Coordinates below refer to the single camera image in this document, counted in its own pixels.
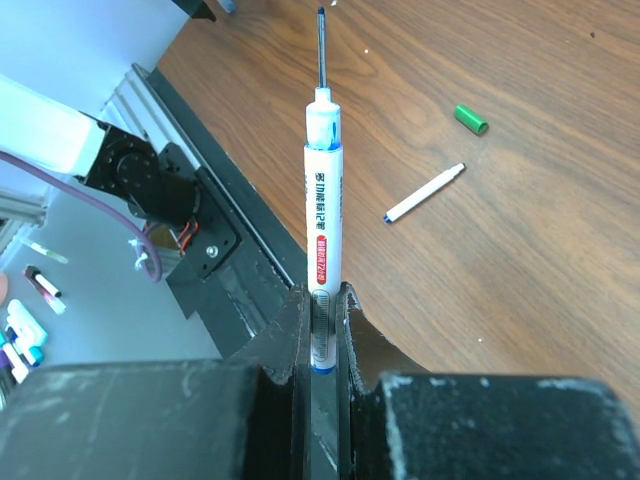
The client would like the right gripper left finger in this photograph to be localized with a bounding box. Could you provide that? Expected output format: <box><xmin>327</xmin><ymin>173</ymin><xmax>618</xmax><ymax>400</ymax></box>
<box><xmin>231</xmin><ymin>286</ymin><xmax>311</xmax><ymax>479</ymax></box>

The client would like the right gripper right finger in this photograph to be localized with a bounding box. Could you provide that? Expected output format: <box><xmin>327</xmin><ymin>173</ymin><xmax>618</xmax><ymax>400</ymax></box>
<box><xmin>335</xmin><ymin>282</ymin><xmax>426</xmax><ymax>479</ymax></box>

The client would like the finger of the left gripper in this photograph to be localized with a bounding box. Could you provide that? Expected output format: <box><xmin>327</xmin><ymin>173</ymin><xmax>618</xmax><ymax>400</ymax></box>
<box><xmin>172</xmin><ymin>0</ymin><xmax>217</xmax><ymax>22</ymax></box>

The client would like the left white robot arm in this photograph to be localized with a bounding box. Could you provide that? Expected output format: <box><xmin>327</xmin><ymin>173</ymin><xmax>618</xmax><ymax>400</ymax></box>
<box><xmin>1</xmin><ymin>1</ymin><xmax>215</xmax><ymax>227</ymax></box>

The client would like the white thin pen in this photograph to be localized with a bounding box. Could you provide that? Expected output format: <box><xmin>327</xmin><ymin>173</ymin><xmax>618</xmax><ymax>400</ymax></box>
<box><xmin>383</xmin><ymin>163</ymin><xmax>466</xmax><ymax>224</ymax></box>

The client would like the green pen cap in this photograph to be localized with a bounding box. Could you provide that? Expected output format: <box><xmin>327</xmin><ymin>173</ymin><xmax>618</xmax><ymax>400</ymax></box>
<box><xmin>454</xmin><ymin>104</ymin><xmax>489</xmax><ymax>136</ymax></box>

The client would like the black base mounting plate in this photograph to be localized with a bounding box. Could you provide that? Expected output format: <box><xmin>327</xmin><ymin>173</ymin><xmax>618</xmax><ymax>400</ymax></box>
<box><xmin>128</xmin><ymin>67</ymin><xmax>306</xmax><ymax>357</ymax></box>

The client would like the markers pile on floor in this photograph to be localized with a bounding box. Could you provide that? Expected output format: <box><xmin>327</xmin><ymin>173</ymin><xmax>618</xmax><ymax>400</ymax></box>
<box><xmin>1</xmin><ymin>263</ymin><xmax>66</xmax><ymax>385</ymax></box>

